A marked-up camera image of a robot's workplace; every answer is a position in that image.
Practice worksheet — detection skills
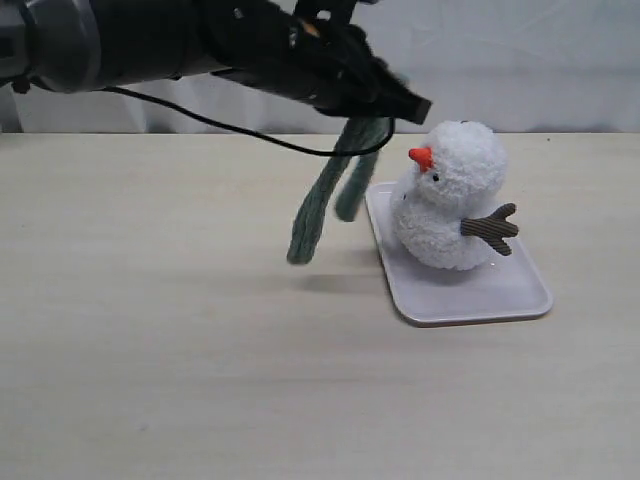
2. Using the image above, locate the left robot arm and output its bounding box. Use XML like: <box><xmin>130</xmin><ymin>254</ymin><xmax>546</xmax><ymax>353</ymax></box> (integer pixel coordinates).
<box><xmin>1</xmin><ymin>0</ymin><xmax>432</xmax><ymax>124</ymax></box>

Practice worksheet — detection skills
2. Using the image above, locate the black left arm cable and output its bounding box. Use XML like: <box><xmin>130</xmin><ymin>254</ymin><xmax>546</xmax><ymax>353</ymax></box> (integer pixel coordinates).
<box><xmin>102</xmin><ymin>85</ymin><xmax>396</xmax><ymax>156</ymax></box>

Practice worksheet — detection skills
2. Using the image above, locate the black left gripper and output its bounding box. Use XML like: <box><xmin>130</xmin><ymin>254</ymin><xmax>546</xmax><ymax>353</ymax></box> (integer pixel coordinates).
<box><xmin>199</xmin><ymin>1</ymin><xmax>432</xmax><ymax>123</ymax></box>

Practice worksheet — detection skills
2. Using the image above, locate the white curtain backdrop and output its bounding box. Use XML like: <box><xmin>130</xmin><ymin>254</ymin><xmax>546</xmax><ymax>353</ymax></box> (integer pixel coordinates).
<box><xmin>1</xmin><ymin>0</ymin><xmax>639</xmax><ymax>134</ymax></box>

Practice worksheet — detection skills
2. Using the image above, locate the white rectangular plastic tray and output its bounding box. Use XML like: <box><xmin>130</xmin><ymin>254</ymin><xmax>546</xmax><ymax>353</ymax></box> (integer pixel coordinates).
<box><xmin>365</xmin><ymin>182</ymin><xmax>554</xmax><ymax>328</ymax></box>

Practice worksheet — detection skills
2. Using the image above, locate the white plush snowman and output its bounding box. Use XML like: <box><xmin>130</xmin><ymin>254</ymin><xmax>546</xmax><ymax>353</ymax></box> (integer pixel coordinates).
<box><xmin>389</xmin><ymin>120</ymin><xmax>519</xmax><ymax>271</ymax></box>

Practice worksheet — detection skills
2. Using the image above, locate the green knitted scarf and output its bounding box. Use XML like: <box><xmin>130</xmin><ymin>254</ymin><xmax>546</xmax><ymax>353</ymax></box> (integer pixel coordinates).
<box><xmin>286</xmin><ymin>117</ymin><xmax>389</xmax><ymax>265</ymax></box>

